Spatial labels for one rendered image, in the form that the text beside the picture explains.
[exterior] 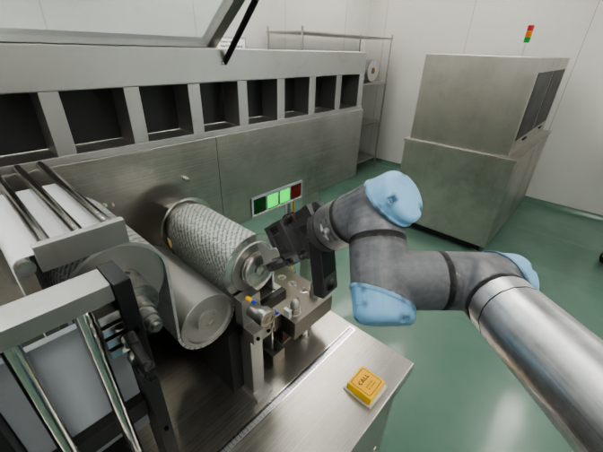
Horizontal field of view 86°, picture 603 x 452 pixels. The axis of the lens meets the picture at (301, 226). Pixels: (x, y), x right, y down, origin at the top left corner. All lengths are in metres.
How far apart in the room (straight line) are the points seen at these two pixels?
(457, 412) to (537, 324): 1.79
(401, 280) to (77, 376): 0.39
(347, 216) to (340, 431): 0.57
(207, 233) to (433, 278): 0.49
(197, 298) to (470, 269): 0.47
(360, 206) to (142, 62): 0.60
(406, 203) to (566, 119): 4.52
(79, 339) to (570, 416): 0.46
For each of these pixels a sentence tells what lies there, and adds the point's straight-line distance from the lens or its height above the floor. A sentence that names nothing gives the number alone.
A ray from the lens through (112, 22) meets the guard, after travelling 0.83.
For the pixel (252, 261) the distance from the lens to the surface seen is 0.67.
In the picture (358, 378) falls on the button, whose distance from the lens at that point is 0.93.
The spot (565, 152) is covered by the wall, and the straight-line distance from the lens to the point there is 4.96.
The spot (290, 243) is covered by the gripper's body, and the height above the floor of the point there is 1.37.
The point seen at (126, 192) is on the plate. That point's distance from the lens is 0.88.
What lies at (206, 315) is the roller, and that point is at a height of 1.19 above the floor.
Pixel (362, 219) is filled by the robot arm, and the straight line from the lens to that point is 0.42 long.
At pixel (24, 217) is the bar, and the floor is 1.45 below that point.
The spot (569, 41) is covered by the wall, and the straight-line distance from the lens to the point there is 4.89.
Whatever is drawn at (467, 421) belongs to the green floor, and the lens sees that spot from 2.13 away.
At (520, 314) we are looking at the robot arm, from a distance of 0.37.
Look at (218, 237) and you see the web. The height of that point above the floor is 1.30.
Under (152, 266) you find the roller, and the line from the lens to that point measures 0.58.
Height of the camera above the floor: 1.66
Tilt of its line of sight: 29 degrees down
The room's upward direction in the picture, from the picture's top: 2 degrees clockwise
